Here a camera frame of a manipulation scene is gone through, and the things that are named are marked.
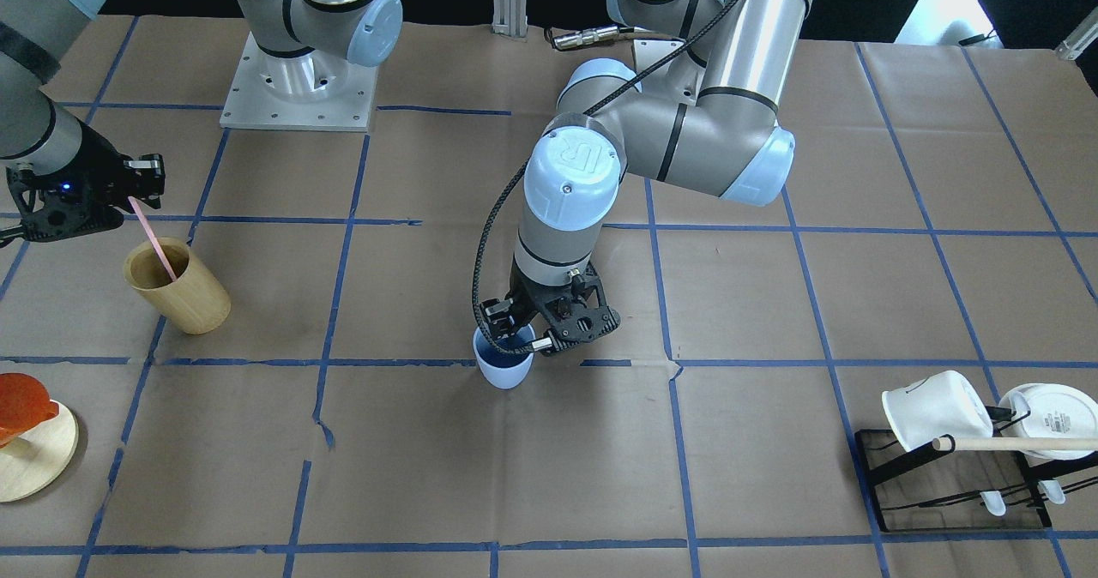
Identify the orange mug on stand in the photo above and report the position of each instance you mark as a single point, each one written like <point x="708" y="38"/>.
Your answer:
<point x="25" y="403"/>

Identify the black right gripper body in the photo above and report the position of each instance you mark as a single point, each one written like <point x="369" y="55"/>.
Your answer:
<point x="97" y="165"/>

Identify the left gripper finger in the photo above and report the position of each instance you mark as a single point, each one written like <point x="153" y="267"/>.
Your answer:
<point x="550" y="343"/>
<point x="496" y="317"/>

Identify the white smiley mug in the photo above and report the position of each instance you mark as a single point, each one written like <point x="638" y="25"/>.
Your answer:
<point x="941" y="404"/>

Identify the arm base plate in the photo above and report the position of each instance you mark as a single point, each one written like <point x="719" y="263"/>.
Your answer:
<point x="313" y="92"/>

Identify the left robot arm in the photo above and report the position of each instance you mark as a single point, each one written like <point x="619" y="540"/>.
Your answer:
<point x="704" y="117"/>

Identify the black wire mug rack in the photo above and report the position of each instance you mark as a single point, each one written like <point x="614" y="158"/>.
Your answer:
<point x="929" y="490"/>

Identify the light blue plastic cup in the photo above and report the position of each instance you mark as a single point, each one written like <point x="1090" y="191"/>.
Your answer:
<point x="500" y="369"/>

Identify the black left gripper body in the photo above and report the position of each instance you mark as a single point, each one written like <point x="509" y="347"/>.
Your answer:
<point x="525" y="298"/>

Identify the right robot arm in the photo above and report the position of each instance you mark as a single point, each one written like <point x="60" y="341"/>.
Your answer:
<point x="36" y="134"/>

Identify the wooden mug tree stand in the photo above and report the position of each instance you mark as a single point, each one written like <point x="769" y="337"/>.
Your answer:
<point x="39" y="456"/>

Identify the bamboo chopstick holder cup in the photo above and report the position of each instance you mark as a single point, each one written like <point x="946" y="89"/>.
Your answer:
<point x="195" y="302"/>

